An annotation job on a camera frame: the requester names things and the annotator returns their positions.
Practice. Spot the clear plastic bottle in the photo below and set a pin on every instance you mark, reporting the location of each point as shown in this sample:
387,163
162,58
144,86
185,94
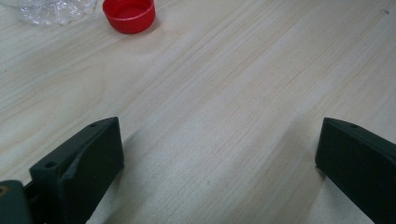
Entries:
53,11

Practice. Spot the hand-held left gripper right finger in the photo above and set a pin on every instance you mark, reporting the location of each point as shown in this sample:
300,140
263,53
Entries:
358,168

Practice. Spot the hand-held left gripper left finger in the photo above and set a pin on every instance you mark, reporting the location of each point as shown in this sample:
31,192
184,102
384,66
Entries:
84,174

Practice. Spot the red bottle cap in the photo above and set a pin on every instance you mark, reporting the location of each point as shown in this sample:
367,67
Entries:
129,15

